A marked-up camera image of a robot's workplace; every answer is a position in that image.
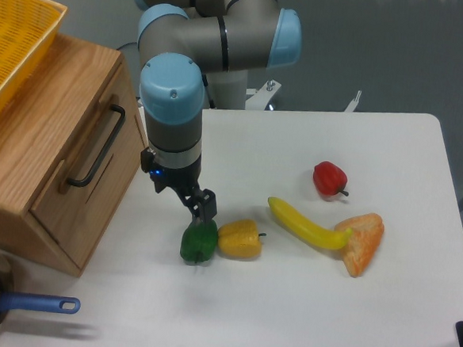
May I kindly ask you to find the yellow toy banana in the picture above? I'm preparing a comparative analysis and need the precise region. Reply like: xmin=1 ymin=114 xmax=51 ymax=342
xmin=268 ymin=196 xmax=353 ymax=250

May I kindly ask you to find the wooden top drawer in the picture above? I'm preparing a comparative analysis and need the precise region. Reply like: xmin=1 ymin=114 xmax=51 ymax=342
xmin=30 ymin=65 xmax=147 ymax=276

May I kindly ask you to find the wooden drawer cabinet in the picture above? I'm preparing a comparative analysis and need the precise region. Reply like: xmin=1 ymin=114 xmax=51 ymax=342
xmin=0 ymin=35 xmax=128 ymax=274

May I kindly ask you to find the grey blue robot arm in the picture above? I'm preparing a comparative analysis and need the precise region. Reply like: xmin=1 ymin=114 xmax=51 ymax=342
xmin=135 ymin=0 xmax=302 ymax=223

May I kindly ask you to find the black metal drawer handle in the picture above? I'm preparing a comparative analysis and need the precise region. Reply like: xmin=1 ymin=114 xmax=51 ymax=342
xmin=65 ymin=101 xmax=128 ymax=191

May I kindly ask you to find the yellow toy bell pepper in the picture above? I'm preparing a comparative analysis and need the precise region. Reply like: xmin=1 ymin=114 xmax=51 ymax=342
xmin=218 ymin=219 xmax=262 ymax=260

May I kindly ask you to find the black cable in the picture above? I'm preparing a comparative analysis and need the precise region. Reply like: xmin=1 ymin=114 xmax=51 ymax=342
xmin=115 ymin=40 xmax=140 ymax=53

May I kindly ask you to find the red toy bell pepper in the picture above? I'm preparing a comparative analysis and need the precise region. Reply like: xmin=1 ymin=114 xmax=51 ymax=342
xmin=312 ymin=161 xmax=349 ymax=197

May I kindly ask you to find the yellow plastic basket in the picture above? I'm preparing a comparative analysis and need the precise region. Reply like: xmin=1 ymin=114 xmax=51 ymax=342
xmin=0 ymin=0 xmax=67 ymax=113

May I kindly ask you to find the green toy bell pepper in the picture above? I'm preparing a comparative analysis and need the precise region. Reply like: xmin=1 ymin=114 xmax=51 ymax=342
xmin=180 ymin=219 xmax=218 ymax=264

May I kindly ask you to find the orange toy fruit slice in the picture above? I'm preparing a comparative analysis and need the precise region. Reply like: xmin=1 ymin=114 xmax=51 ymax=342
xmin=334 ymin=212 xmax=385 ymax=277

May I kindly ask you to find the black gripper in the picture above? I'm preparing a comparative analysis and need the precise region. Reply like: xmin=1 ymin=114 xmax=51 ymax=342
xmin=140 ymin=147 xmax=217 ymax=223

